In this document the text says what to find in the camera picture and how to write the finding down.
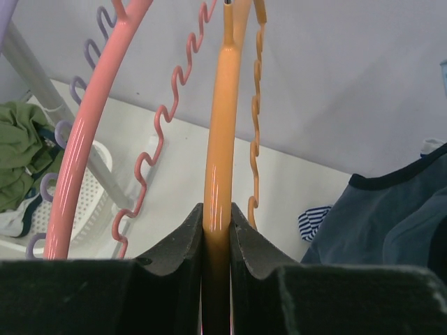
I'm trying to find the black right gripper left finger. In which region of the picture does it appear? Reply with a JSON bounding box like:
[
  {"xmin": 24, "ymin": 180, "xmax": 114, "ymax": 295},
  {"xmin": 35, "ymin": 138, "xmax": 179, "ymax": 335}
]
[{"xmin": 1, "ymin": 204, "xmax": 203, "ymax": 334}]

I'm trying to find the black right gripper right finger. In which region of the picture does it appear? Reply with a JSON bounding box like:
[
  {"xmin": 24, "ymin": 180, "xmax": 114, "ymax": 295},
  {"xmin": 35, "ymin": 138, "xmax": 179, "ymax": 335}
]
[{"xmin": 230, "ymin": 204, "xmax": 446, "ymax": 334}]

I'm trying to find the orange hanger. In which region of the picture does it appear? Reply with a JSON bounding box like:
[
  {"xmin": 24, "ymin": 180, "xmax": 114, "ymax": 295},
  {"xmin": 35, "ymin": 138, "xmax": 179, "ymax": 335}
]
[{"xmin": 201, "ymin": 1, "xmax": 267, "ymax": 334}]

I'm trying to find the blue white striped tank top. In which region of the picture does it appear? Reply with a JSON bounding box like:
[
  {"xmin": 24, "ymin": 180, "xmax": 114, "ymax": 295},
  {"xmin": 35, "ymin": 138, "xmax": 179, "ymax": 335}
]
[{"xmin": 297, "ymin": 138, "xmax": 446, "ymax": 242}]

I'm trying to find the pink hanger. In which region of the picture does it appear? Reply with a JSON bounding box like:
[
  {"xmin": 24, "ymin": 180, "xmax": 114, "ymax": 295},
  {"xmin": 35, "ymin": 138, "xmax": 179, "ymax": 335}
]
[{"xmin": 43, "ymin": 1, "xmax": 216, "ymax": 260}]

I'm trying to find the dark blue tank top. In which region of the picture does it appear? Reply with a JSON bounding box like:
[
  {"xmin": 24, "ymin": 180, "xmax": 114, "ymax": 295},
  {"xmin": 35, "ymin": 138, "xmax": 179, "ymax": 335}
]
[{"xmin": 302, "ymin": 146, "xmax": 446, "ymax": 270}]

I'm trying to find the purple hanger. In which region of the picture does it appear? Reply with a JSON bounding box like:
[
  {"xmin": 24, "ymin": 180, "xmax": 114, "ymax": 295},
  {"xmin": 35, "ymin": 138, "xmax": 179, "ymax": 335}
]
[{"xmin": 0, "ymin": 0, "xmax": 119, "ymax": 259}]

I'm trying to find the white rack base foot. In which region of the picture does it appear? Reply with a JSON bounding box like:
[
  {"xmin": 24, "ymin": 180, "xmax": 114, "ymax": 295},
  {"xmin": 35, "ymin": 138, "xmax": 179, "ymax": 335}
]
[{"xmin": 86, "ymin": 140, "xmax": 146, "ymax": 229}]

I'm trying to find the green garment in basket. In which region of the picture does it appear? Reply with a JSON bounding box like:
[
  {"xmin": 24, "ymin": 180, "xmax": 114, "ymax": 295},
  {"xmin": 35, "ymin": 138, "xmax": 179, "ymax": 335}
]
[{"xmin": 1, "ymin": 101, "xmax": 64, "ymax": 212}]

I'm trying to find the left rack upright pole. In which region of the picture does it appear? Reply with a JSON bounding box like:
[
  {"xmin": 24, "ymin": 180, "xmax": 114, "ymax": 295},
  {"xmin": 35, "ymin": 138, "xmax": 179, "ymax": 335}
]
[{"xmin": 2, "ymin": 21, "xmax": 75, "ymax": 124}]

